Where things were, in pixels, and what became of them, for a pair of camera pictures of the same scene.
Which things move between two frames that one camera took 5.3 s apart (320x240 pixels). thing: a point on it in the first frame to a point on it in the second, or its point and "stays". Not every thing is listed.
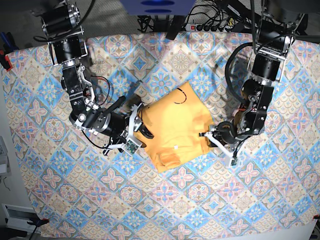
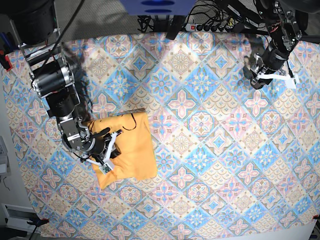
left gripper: x=111 y=123 to x=95 y=144
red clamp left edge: x=5 y=61 stays
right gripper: x=225 y=132 to x=270 y=62
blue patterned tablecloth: x=72 y=185 stays
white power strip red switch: x=207 y=28 stays
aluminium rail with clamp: x=23 y=218 stays
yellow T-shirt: x=175 y=121 to x=137 y=159
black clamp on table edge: x=176 y=25 stays
